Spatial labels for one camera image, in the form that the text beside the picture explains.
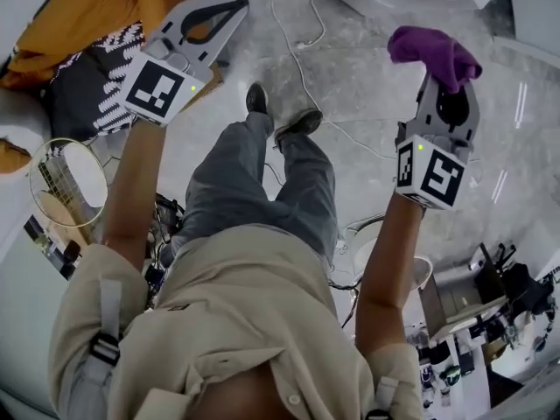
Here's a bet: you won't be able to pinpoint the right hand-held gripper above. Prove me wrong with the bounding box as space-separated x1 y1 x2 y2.
395 74 482 212

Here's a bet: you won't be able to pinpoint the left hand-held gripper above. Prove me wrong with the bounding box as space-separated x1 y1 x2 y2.
118 0 250 129

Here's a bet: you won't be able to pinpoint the purple cloth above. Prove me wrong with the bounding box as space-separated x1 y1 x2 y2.
387 24 484 95

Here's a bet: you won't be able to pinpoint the person's right forearm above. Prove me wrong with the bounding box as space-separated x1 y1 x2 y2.
353 190 428 349

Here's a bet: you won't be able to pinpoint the person's left forearm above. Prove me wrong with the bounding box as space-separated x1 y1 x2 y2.
101 120 170 275

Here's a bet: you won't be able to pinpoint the black shoe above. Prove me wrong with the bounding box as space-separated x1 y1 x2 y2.
273 108 324 144
244 82 269 117

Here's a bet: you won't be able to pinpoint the orange sofa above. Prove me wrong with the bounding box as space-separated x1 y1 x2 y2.
0 0 207 91

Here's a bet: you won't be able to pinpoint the black white striped pillow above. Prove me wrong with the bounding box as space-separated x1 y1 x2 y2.
43 20 148 137

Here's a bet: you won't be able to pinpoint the person's grey trousers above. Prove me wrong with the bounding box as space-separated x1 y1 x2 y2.
168 111 340 270

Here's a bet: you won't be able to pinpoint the white cushion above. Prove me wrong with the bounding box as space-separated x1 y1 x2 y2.
0 87 49 187

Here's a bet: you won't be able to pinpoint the person's beige shirt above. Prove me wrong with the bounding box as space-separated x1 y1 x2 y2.
47 223 425 420

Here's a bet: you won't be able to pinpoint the long white power cable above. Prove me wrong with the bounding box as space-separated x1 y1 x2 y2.
257 0 397 161

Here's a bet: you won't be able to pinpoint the gold wire side table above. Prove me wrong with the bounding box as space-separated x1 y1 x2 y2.
28 136 110 229

